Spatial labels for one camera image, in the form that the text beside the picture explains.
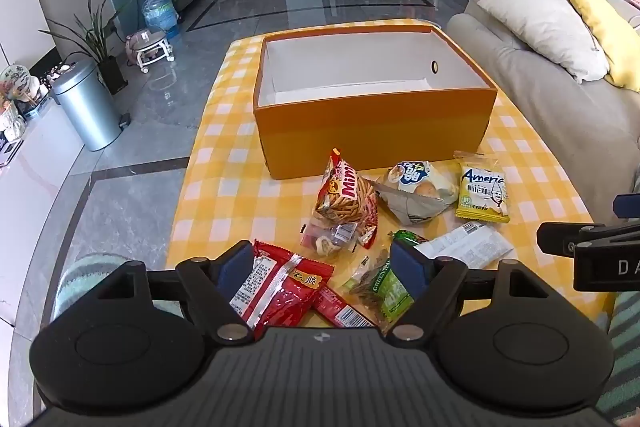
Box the yellow checkered tablecloth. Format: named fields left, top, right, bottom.
left=167, top=19, right=618, bottom=343

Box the green pea packet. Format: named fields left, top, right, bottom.
left=342, top=254, right=417, bottom=334

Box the long red bar packet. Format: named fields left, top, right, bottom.
left=312, top=284, right=377, bottom=330

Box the white packet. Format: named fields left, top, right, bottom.
left=414, top=225, right=515, bottom=269

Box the silver trash can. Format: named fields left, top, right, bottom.
left=51, top=57, right=124, bottom=152

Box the yellow pillow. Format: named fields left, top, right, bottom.
left=557, top=0, right=640, bottom=88

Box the blue water jug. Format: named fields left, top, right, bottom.
left=141, top=0, right=180, bottom=39

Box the yellow green snack packet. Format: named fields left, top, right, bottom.
left=453, top=150, right=511, bottom=224

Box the green tube packet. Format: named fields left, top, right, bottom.
left=389, top=229, right=431, bottom=247

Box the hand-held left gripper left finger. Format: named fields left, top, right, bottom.
left=90, top=241, right=257, bottom=344

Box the orange cardboard box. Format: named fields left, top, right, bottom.
left=253, top=25, right=498, bottom=180

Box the teal striped cloth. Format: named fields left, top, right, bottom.
left=52, top=254, right=147, bottom=324
left=594, top=292, right=640, bottom=427

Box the beige sofa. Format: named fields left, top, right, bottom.
left=445, top=0, right=640, bottom=228

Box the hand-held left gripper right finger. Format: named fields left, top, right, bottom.
left=387, top=239, right=551, bottom=343

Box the white pillow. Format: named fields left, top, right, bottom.
left=477, top=0, right=611, bottom=84

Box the bun packet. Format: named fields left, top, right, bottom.
left=375, top=161, right=461, bottom=228

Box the small white stool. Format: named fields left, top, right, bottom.
left=125, top=29, right=176, bottom=74

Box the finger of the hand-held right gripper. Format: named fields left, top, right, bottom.
left=537, top=222, right=608, bottom=255
left=615, top=193, right=640, bottom=219

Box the stick snack bag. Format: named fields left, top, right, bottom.
left=314, top=148, right=379, bottom=250

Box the wide red snack packet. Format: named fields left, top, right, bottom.
left=229, top=239, right=335, bottom=341

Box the long leaf potted plant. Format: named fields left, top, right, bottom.
left=39, top=0, right=130, bottom=96

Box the round hand fan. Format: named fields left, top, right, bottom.
left=0, top=64, right=34, bottom=102

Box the small clear snack packet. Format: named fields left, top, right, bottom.
left=300, top=222, right=362, bottom=259

